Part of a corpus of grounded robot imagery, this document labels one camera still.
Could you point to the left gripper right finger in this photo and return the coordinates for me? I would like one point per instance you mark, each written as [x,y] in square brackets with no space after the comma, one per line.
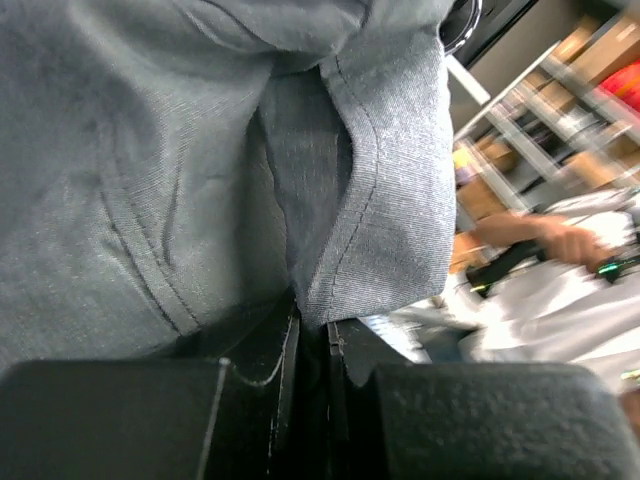
[392,419]

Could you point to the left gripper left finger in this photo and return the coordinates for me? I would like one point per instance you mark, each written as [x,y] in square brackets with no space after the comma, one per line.
[198,418]

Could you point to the grey shirt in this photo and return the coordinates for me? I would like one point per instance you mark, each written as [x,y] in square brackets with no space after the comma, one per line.
[172,167]

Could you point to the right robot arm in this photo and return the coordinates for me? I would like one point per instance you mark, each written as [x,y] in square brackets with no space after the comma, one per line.
[472,27]

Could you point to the person in background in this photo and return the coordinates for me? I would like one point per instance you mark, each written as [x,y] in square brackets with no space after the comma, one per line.
[564,289]

